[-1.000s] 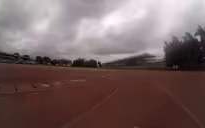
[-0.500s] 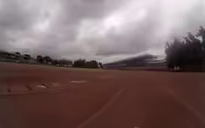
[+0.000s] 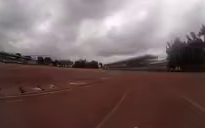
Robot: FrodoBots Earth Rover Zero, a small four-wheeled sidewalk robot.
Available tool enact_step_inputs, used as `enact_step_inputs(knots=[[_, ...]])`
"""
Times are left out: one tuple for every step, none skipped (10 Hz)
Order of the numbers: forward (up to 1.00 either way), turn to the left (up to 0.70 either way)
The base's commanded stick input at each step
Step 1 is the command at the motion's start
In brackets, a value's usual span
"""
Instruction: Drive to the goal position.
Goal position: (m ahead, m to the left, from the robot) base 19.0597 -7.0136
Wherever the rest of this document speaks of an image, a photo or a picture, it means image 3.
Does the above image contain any roofed grandstand building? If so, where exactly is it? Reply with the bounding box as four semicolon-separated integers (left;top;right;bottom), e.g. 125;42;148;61
104;54;168;72

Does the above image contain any group of dark trees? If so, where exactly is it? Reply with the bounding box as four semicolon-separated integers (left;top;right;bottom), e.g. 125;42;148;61
165;24;205;73

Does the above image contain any red running track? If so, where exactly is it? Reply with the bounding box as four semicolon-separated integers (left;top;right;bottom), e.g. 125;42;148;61
0;63;205;128

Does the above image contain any low building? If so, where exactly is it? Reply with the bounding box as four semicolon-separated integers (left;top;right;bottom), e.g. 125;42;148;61
0;48;38;65

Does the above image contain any row of distant trees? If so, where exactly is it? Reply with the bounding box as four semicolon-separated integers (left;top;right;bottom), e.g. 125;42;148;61
15;52;104;70

